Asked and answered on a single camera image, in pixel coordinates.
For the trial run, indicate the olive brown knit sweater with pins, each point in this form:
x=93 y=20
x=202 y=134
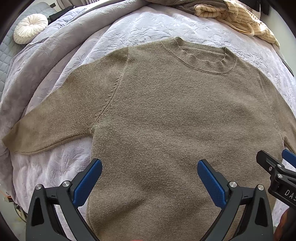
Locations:
x=153 y=111

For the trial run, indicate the cream striped knit garment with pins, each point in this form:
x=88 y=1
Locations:
x=238 y=18

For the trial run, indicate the person's right hand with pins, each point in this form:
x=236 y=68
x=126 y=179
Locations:
x=286 y=227

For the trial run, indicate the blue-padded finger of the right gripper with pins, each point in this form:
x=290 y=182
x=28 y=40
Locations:
x=289 y=157
x=268 y=163

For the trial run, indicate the round cream pleated cushion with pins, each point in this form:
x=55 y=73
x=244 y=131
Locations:
x=29 y=27

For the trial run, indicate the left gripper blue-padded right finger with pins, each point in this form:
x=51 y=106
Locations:
x=256 y=220

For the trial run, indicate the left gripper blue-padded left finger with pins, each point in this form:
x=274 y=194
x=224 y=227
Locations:
x=43 y=222

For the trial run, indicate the grey quilted headboard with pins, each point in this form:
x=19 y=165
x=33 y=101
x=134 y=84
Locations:
x=9 y=48

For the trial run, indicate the lavender embossed bed blanket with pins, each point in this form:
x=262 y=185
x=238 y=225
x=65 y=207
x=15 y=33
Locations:
x=84 y=35

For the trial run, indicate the grey-green knit garment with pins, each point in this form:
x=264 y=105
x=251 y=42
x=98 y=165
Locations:
x=189 y=5

